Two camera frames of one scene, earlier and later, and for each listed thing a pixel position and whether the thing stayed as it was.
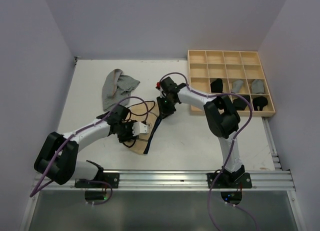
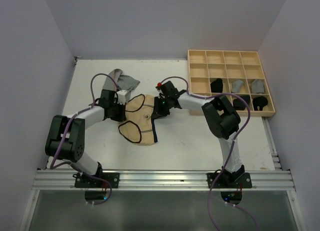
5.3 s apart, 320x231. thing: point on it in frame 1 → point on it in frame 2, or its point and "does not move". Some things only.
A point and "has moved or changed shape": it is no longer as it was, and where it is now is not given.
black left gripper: [130, 136] → [121, 117]
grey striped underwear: [116, 87] does not move
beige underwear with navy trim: [147, 112] has moved or changed shape
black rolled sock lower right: [260, 101] does not move
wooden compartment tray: [215, 72] does not move
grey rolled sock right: [257, 86] does not move
